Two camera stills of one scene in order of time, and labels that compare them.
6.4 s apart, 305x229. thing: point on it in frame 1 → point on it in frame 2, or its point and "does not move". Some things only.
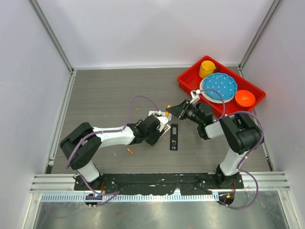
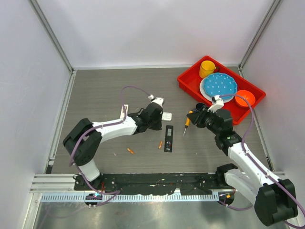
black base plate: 160,183 does not move
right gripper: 180,110 → 198,117
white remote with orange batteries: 167,127 → 122,116
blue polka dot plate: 223,83 does not move
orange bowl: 244,98 does not move
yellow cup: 207,67 does not move
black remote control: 174,137 → 168,145
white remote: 167,114 does not move
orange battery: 130,150 does not move
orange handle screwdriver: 167,114 → 188,122
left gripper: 157,134 → 158,127
